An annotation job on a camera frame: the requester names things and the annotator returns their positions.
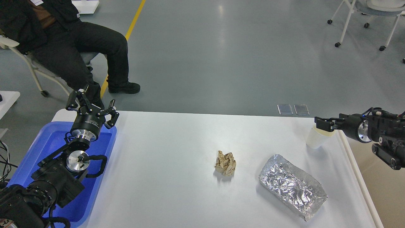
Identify beige plastic bin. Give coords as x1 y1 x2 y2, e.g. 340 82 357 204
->
338 131 405 228

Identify metal floor plate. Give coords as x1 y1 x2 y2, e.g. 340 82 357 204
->
277 104 293 115
294 104 310 116

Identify left metal floor plate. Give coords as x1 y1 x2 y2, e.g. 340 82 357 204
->
277 104 293 115

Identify blue plastic tray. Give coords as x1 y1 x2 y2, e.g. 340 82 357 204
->
7 121 117 223

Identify white side table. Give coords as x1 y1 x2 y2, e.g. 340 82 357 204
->
0 91 21 119

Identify crumpled aluminium foil sheet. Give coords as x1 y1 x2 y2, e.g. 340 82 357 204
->
258 154 328 222

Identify right metal floor plate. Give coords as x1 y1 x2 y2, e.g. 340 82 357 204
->
294 104 310 116

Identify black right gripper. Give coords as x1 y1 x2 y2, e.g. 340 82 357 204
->
315 114 371 143

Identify seated person in black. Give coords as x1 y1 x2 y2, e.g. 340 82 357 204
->
0 0 140 107

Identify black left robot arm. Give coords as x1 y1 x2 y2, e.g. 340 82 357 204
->
0 87 120 228

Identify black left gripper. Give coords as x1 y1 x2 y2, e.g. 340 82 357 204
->
65 85 120 142

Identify white paper cup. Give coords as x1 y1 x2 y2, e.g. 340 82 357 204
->
306 124 336 149

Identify white box on floor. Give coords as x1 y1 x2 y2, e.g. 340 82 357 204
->
72 0 100 15

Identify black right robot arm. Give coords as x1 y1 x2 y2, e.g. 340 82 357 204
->
314 107 405 170

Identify white chair under person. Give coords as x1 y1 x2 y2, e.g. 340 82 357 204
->
0 35 105 97

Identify crumpled brown paper ball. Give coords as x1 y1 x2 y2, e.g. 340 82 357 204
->
215 150 237 176

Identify white rolling chair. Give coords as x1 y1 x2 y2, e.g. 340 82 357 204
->
327 0 405 51

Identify black cables at left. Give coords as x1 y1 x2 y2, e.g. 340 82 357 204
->
0 139 18 184

